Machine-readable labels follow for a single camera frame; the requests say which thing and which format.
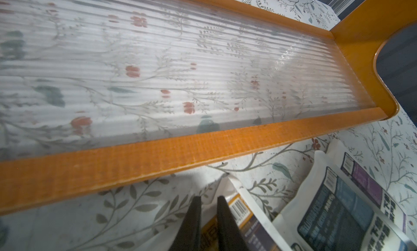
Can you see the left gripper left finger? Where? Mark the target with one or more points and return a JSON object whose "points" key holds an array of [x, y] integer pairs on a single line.
{"points": [[189, 234]]}

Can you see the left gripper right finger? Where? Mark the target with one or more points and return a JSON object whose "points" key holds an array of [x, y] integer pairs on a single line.
{"points": [[229, 235]]}

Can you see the blue coffee bag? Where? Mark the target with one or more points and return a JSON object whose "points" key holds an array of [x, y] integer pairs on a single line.
{"points": [[329, 213]]}

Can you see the purple coffee bag right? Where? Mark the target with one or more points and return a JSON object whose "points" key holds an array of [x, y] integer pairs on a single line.
{"points": [[363, 178]]}

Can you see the orange wooden two-tier shelf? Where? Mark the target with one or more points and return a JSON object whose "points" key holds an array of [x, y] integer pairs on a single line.
{"points": [[97, 94]]}

